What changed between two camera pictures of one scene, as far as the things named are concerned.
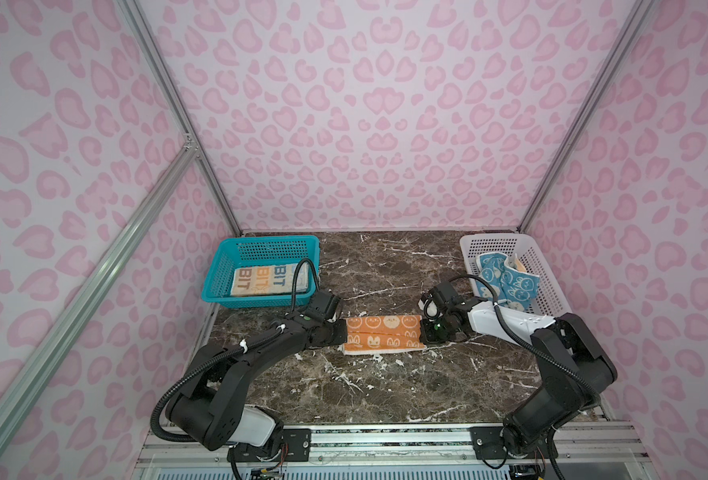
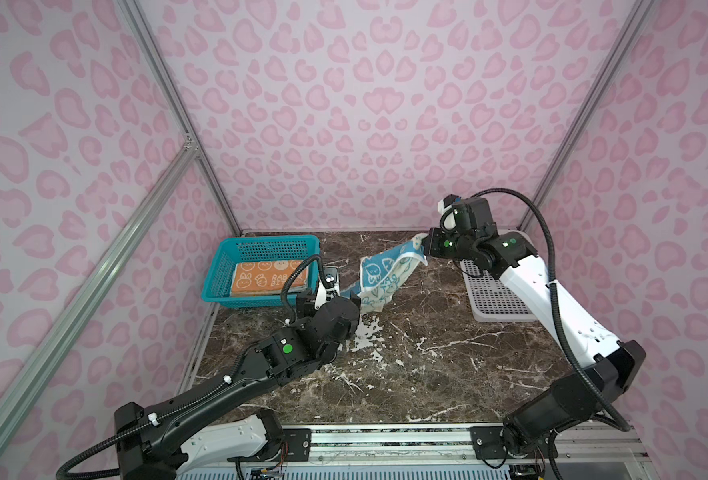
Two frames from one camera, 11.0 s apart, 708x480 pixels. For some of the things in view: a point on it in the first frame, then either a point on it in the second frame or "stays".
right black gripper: [428, 337] to [433, 248]
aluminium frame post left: [139, 25] stays
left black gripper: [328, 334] to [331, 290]
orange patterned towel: [382, 334] to [256, 277]
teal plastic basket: [257, 271] stays
